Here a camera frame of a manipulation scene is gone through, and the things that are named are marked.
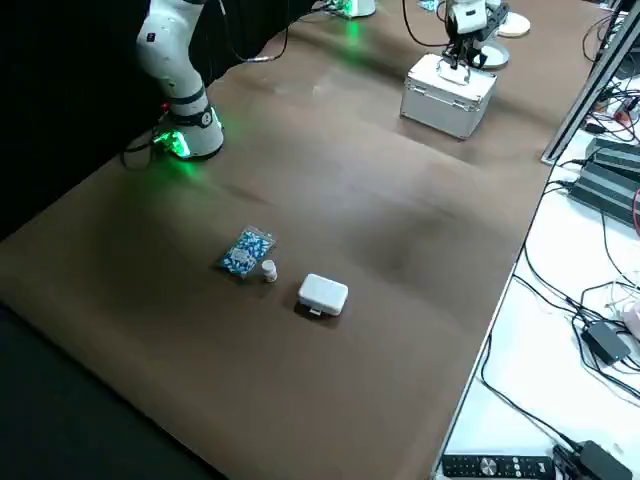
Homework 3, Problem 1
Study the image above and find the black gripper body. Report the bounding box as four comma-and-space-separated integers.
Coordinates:
447, 30, 486, 51

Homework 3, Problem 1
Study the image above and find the silver aluminium medical kit case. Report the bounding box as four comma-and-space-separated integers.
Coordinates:
398, 52, 498, 140

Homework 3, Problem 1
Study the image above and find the gray round plate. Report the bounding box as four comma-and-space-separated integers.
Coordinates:
473, 43, 512, 70

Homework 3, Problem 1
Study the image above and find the white round plate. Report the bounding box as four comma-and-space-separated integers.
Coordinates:
496, 12, 531, 38

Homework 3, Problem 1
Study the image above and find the black ribbed power box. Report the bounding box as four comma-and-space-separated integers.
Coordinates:
585, 137, 640, 169
569, 158, 640, 227

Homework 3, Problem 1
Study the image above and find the white plastic pill box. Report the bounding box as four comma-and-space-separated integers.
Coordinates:
297, 272, 350, 318

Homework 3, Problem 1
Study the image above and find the black power adapter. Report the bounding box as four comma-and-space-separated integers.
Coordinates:
552, 439, 635, 480
583, 319, 632, 365

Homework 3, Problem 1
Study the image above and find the black remote control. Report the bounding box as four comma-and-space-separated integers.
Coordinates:
441, 452, 557, 479

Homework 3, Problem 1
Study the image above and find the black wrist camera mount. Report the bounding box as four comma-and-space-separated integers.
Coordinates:
485, 2, 510, 37

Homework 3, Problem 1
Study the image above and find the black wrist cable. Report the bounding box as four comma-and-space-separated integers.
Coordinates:
401, 0, 446, 51

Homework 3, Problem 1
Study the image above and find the aluminium frame post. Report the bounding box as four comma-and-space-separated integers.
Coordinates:
541, 0, 640, 164

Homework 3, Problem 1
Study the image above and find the black hanging arm cable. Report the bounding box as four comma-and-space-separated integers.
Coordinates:
216, 0, 354, 65

